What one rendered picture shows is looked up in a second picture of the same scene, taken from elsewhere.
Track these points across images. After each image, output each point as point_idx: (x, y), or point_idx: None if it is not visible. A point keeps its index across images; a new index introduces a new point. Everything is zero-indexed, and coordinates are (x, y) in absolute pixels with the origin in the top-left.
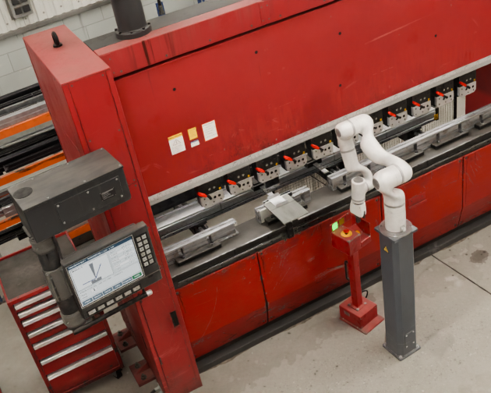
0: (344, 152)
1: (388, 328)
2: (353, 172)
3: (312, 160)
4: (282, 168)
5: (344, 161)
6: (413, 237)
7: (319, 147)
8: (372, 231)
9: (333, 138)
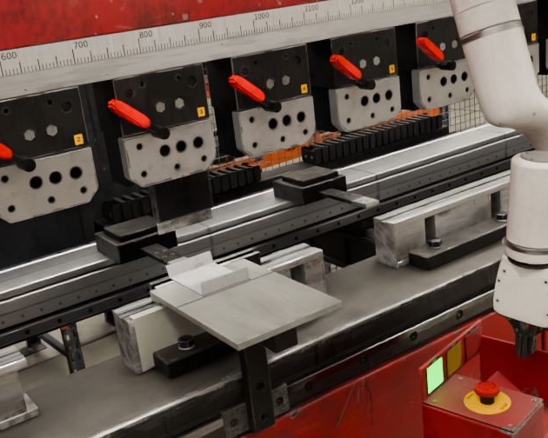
0: (487, 31)
1: None
2: (455, 212)
3: (317, 179)
4: (222, 210)
5: (485, 76)
6: None
7: (360, 73)
8: None
9: None
